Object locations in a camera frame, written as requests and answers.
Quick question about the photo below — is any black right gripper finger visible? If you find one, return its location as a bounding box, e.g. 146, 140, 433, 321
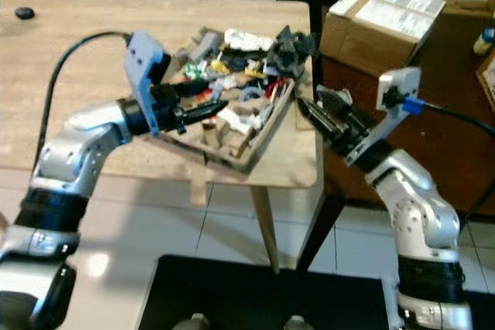
317, 88, 350, 113
297, 100, 329, 131

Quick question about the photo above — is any grey plastic part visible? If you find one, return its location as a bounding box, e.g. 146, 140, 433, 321
197, 29, 225, 60

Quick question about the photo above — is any wooden tray of tools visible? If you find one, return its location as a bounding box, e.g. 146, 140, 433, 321
162, 27, 314, 175

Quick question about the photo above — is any small labelled cardboard box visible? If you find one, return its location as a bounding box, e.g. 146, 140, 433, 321
321, 0, 447, 83

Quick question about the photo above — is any white plastic part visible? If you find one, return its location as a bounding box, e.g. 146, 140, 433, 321
224, 29, 275, 51

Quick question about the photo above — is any dark brown wooden table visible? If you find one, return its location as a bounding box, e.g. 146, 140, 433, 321
294, 5, 495, 273

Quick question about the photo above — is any light wooden table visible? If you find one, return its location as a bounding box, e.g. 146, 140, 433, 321
0, 0, 324, 275

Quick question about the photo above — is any white bottle with blue cap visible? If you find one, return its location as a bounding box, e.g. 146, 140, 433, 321
473, 27, 495, 56

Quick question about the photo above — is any black floor mat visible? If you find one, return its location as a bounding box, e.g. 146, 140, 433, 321
135, 254, 403, 330

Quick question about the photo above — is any grey right robot leg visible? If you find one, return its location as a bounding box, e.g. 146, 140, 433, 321
282, 315, 308, 330

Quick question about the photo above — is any grey robot leg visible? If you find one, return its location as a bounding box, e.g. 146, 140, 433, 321
183, 314, 208, 330
282, 315, 308, 330

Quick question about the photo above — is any grey left robot leg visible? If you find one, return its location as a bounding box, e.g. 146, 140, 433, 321
183, 314, 208, 330

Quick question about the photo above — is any black plastic bracket clump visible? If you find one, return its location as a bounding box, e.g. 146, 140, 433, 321
267, 27, 318, 80

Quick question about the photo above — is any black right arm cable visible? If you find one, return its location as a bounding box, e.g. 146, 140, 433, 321
402, 97, 495, 223

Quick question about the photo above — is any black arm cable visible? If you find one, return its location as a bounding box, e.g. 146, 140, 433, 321
46, 31, 132, 192
402, 97, 495, 223

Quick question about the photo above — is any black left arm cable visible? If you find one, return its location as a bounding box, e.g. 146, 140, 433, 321
46, 31, 132, 192

